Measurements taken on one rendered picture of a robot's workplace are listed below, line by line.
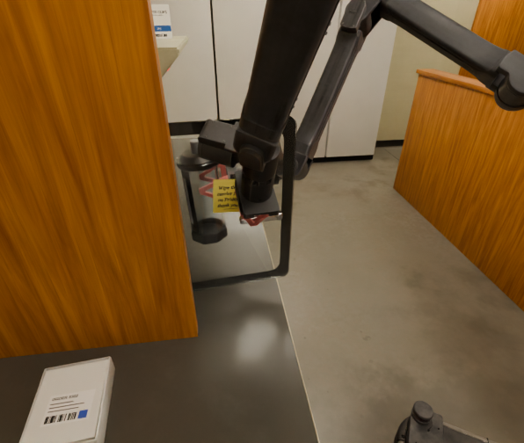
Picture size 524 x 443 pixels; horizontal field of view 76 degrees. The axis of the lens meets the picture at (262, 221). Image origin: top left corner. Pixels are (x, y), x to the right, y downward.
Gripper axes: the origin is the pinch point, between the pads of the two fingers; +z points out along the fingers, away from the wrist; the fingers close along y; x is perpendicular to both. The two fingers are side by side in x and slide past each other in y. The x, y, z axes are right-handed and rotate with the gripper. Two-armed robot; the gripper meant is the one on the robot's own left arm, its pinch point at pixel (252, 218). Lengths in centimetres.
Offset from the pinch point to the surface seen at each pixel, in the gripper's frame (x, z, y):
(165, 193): -15.8, -11.1, 0.3
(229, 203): -4.2, 0.0, -4.5
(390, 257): 128, 157, -54
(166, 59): -12.8, -25.7, -14.8
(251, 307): -0.7, 23.9, 10.0
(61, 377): -39.2, 15.0, 19.9
